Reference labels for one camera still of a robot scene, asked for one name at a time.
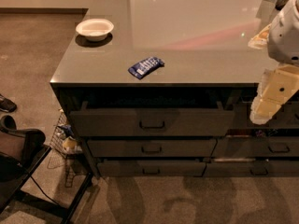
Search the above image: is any blue snack packet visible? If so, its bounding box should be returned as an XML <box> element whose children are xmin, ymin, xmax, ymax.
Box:
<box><xmin>128</xmin><ymin>57</ymin><xmax>164</xmax><ymax>79</ymax></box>

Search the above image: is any wire mesh basket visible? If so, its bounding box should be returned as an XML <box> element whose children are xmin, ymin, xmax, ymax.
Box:
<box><xmin>46</xmin><ymin>109</ymin><xmax>85</xmax><ymax>189</ymax></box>

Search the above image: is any black office chair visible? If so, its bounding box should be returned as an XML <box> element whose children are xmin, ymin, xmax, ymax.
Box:
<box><xmin>0</xmin><ymin>115</ymin><xmax>93</xmax><ymax>224</ymax></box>

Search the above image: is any black shoe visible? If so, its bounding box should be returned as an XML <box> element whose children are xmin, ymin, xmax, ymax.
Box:
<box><xmin>0</xmin><ymin>94</ymin><xmax>17</xmax><ymax>113</ymax></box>

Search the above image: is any grey drawer cabinet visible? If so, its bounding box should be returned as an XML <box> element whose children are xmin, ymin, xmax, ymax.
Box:
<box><xmin>50</xmin><ymin>0</ymin><xmax>299</xmax><ymax>176</ymax></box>

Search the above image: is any white paper bowl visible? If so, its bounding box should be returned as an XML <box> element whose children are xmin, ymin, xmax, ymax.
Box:
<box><xmin>76</xmin><ymin>19</ymin><xmax>114</xmax><ymax>42</ymax></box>

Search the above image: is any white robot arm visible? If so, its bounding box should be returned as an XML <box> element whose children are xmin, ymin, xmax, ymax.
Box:
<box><xmin>248</xmin><ymin>0</ymin><xmax>299</xmax><ymax>125</ymax></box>

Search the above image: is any black cable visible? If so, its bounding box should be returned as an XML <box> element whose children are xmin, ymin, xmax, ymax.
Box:
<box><xmin>29</xmin><ymin>175</ymin><xmax>64</xmax><ymax>207</ymax></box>

